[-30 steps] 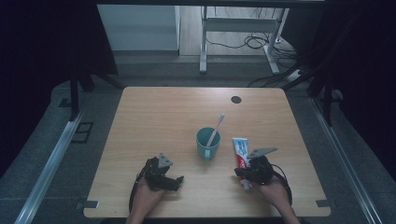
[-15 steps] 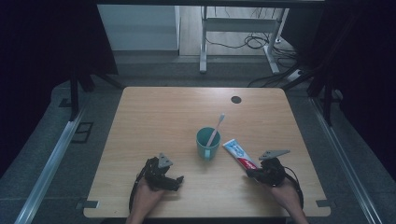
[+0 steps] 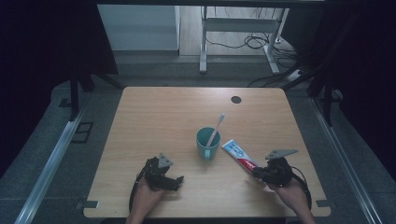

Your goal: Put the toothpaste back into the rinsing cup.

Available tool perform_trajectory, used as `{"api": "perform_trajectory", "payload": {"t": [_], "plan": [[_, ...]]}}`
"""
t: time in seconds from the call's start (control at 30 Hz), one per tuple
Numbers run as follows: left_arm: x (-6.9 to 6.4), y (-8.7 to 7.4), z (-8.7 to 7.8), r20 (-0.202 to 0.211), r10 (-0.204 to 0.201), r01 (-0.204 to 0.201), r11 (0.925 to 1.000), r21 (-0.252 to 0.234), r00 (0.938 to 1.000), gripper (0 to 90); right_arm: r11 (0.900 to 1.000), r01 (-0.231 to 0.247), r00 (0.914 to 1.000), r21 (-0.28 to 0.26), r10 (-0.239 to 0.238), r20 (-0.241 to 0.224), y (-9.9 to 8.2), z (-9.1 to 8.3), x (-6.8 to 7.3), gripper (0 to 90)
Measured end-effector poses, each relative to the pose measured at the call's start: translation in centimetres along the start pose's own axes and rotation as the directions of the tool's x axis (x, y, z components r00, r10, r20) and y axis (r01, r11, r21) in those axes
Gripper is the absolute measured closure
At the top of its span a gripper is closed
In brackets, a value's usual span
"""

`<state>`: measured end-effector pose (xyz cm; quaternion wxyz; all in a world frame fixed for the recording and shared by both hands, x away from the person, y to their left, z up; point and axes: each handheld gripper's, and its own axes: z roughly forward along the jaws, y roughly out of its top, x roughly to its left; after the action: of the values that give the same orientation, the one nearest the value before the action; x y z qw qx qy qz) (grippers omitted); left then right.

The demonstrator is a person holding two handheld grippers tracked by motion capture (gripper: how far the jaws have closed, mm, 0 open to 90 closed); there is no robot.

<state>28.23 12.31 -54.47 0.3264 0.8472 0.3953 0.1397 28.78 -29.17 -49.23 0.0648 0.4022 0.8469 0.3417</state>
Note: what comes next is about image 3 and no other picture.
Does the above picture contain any white panel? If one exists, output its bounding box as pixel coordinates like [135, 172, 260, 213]
[96, 4, 181, 51]

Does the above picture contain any black floor cable bundle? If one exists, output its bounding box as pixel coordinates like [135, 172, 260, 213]
[247, 46, 302, 89]

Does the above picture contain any pink and white toothbrush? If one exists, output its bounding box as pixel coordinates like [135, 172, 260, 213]
[205, 113, 226, 148]

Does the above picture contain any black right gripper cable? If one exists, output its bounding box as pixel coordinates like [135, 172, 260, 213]
[290, 165, 313, 211]

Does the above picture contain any teal cup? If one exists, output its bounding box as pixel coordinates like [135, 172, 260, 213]
[195, 126, 222, 161]

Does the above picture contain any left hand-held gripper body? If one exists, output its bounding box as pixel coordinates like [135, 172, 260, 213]
[144, 152, 176, 191]

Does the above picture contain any white power strip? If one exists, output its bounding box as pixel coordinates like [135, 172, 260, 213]
[286, 68, 305, 83]

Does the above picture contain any dark curtain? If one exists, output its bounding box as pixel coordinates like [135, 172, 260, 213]
[279, 0, 396, 175]
[0, 0, 120, 179]

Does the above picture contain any black metal stand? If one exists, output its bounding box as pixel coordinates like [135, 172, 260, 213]
[59, 70, 126, 123]
[281, 69, 344, 127]

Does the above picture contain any blue and red toothpaste tube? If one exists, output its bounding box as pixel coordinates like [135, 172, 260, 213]
[220, 138, 276, 193]

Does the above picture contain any aluminium rail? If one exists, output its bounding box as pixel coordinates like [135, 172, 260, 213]
[13, 101, 92, 224]
[309, 96, 375, 224]

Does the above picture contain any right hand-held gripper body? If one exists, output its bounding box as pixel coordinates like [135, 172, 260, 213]
[264, 149, 300, 189]

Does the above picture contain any white metal desk frame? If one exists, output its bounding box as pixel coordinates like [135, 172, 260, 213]
[199, 6, 290, 75]

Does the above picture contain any coiled black floor cable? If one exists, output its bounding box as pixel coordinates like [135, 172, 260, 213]
[205, 32, 276, 50]

